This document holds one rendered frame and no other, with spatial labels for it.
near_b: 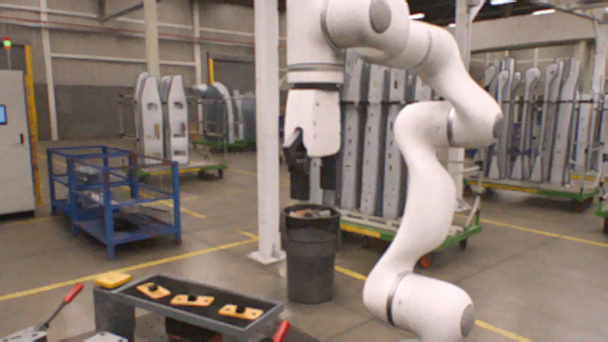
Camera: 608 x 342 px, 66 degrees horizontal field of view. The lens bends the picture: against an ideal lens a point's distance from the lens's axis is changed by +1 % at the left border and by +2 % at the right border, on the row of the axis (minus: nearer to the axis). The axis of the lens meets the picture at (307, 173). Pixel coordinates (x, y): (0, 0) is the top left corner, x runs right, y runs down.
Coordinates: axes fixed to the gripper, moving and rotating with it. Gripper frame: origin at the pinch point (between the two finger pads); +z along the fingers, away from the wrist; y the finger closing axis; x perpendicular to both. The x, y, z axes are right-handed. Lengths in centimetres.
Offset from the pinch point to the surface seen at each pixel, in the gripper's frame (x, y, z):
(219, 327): -21.2, -1.5, 28.8
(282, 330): -11.5, -8.2, 30.0
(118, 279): -58, -8, 29
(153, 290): -45, -7, 28
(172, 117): -662, -619, 14
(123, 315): -56, -8, 37
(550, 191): 13, -711, 118
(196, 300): -32.7, -7.5, 28.4
